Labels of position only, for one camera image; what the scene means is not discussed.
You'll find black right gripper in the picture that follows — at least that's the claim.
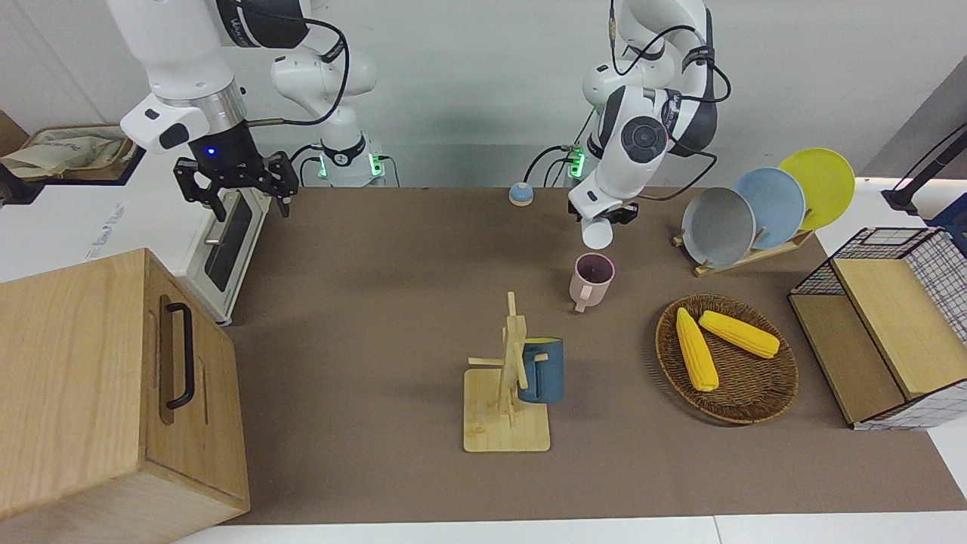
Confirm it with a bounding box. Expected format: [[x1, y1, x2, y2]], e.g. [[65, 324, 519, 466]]
[[174, 121, 300, 223]]

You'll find white metal cup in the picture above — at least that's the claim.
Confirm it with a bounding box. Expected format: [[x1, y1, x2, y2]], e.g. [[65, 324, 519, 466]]
[[582, 219, 615, 251]]

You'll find pink mug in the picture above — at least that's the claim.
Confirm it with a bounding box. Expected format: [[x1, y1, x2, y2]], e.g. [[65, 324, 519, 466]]
[[569, 253, 616, 314]]

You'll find grey plate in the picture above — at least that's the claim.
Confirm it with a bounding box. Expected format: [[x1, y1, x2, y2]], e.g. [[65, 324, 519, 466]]
[[681, 187, 756, 269]]

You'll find wooden plate rack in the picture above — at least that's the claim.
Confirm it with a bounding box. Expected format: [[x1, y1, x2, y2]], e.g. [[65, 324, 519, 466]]
[[672, 227, 815, 278]]

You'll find light blue plate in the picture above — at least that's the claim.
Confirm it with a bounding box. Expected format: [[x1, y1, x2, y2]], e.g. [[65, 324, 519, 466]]
[[731, 168, 807, 250]]

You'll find yellow corn cob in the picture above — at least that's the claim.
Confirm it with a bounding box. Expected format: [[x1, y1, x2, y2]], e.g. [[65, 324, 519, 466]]
[[698, 311, 780, 359], [675, 308, 720, 392]]

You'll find white toaster oven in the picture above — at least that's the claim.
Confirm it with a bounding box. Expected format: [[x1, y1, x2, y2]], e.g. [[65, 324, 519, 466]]
[[0, 160, 273, 326]]

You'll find dark blue mug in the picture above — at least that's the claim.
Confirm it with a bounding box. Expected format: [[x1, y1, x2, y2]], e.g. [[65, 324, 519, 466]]
[[517, 338, 565, 403]]

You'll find brown table mat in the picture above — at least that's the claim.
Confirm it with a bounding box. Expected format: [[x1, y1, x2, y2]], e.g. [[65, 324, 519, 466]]
[[219, 185, 967, 526]]

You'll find beige paper bag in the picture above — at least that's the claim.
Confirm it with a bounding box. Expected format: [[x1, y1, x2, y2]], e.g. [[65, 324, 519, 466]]
[[2, 127, 135, 181]]

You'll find yellow plate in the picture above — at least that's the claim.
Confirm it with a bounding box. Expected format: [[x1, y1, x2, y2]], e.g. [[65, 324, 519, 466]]
[[778, 148, 856, 231]]

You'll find brown wicker basket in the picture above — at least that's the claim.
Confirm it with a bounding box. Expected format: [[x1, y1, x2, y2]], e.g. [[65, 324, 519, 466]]
[[655, 294, 799, 425]]

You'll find black tray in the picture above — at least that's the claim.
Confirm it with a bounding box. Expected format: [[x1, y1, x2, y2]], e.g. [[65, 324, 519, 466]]
[[0, 123, 148, 206]]

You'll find wooden mug tree rack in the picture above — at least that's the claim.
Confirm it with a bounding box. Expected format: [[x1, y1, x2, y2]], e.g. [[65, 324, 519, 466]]
[[463, 292, 551, 453]]

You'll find light wooden cabinet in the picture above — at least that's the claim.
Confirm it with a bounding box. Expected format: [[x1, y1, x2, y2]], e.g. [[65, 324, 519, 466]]
[[0, 249, 251, 544]]

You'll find black stand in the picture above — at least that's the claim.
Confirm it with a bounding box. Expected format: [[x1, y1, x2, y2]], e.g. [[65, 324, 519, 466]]
[[880, 127, 967, 212]]

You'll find blue object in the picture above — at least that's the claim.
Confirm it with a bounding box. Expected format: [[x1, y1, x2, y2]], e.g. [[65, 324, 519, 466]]
[[928, 214, 967, 258]]

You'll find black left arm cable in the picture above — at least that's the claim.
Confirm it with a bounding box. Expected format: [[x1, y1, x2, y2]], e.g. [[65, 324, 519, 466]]
[[608, 0, 732, 203]]

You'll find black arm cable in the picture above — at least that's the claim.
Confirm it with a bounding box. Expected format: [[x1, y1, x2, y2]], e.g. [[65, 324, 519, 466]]
[[246, 0, 350, 128], [608, 0, 732, 203]]

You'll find black cabinet handle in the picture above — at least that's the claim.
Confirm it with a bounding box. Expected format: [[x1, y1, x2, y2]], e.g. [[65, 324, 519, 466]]
[[165, 302, 196, 410]]

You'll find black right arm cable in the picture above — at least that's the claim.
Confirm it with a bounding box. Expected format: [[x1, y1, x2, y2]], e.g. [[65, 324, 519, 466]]
[[246, 0, 350, 128]]

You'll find wooden box with wire basket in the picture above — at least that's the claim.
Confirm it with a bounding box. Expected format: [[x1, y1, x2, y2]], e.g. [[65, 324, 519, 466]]
[[788, 227, 967, 431]]

